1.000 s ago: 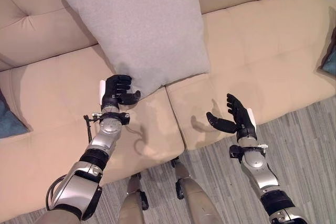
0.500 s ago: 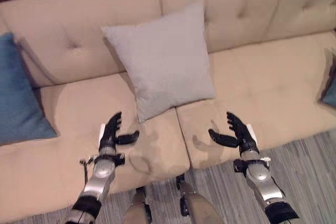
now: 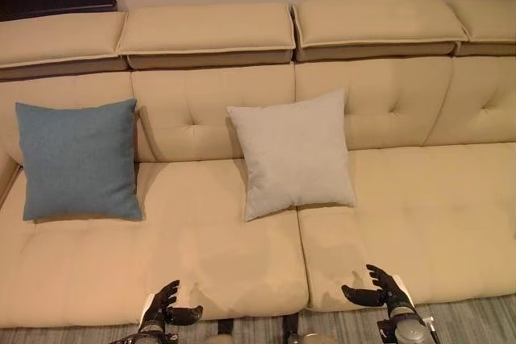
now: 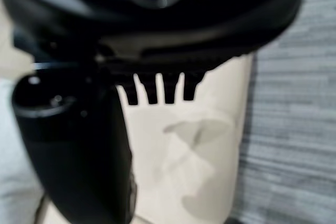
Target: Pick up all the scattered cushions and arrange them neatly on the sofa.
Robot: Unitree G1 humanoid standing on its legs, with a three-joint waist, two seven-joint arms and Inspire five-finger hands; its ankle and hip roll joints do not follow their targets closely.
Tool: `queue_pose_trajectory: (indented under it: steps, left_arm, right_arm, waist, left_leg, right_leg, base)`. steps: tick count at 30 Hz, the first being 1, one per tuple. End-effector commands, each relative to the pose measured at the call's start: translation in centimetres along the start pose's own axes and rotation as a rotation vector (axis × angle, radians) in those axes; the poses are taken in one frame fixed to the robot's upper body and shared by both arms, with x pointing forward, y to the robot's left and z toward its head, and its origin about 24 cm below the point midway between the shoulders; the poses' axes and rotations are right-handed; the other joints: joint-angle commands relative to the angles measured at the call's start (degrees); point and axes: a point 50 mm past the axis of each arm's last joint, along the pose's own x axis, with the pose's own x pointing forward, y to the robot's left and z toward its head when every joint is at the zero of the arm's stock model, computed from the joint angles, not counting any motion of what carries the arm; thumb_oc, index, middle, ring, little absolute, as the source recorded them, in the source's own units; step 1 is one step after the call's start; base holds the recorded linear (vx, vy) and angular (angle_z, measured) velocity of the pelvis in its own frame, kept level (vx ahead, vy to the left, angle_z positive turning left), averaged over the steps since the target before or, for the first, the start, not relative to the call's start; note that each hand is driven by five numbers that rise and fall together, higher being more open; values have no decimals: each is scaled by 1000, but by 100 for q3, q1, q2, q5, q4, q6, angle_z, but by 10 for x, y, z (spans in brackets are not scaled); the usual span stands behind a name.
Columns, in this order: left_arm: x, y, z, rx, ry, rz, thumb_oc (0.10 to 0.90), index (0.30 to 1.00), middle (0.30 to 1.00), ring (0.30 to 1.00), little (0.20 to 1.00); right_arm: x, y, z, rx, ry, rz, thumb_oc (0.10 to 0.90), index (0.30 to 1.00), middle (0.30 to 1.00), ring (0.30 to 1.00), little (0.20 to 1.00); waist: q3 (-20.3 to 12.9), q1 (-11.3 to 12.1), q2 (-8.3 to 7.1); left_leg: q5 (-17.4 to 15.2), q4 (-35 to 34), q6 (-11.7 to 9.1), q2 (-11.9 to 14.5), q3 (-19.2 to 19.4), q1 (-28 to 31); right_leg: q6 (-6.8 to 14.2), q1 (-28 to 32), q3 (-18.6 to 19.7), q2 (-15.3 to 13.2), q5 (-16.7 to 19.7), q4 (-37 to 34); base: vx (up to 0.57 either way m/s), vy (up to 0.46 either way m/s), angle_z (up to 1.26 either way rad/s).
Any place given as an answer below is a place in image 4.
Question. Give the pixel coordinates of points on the light grey cushion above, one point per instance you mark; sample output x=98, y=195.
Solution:
x=15, y=155

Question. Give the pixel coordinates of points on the cream printed cushion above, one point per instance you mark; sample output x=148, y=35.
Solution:
x=183, y=161

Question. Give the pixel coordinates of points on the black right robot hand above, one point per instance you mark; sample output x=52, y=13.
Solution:
x=78, y=142

